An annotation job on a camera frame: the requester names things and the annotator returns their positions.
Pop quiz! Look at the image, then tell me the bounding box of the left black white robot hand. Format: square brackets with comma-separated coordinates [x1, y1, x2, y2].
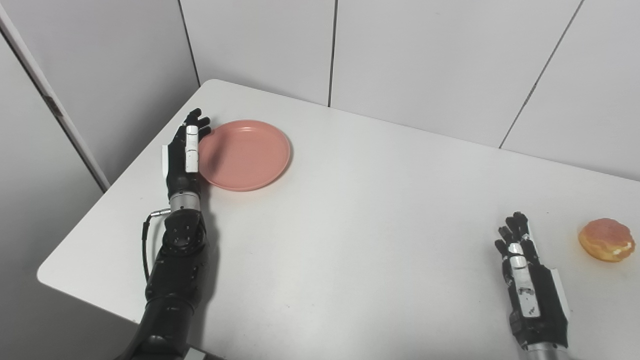
[161, 108, 212, 197]

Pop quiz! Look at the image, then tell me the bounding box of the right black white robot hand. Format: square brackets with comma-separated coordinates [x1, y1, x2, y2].
[494, 211, 571, 350]

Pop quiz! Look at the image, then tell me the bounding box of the pink round plate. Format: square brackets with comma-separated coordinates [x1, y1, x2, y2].
[198, 119, 292, 192]

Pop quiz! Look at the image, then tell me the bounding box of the cream puff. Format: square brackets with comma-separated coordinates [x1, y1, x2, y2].
[578, 218, 636, 263]

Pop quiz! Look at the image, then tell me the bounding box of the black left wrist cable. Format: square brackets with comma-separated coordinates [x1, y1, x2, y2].
[141, 208, 172, 283]

